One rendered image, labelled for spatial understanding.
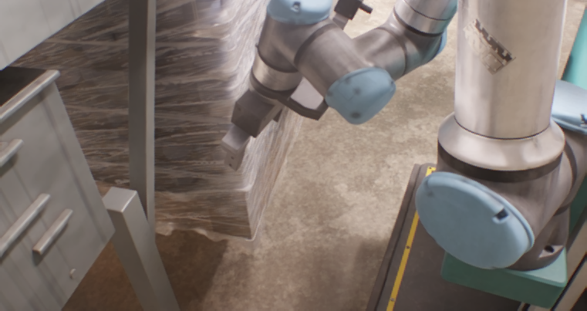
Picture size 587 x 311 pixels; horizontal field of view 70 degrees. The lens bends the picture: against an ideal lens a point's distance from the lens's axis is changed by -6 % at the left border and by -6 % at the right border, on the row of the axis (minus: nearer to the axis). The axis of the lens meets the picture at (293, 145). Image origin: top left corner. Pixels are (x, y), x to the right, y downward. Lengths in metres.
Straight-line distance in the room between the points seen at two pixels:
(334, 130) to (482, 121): 1.66
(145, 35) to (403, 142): 1.54
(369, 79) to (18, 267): 0.40
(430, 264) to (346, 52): 0.72
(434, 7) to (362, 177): 1.30
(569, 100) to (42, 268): 0.58
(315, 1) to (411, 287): 0.74
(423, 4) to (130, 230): 0.47
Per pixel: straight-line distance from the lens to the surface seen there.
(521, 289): 0.68
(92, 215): 0.54
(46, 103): 0.46
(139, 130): 0.64
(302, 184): 1.76
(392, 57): 0.57
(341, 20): 0.99
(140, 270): 0.70
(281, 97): 0.64
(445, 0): 0.57
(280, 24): 0.56
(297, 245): 1.56
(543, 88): 0.40
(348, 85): 0.52
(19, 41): 0.40
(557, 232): 0.66
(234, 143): 0.67
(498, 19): 0.37
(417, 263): 1.14
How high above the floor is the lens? 1.21
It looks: 38 degrees down
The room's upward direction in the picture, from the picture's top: 2 degrees counter-clockwise
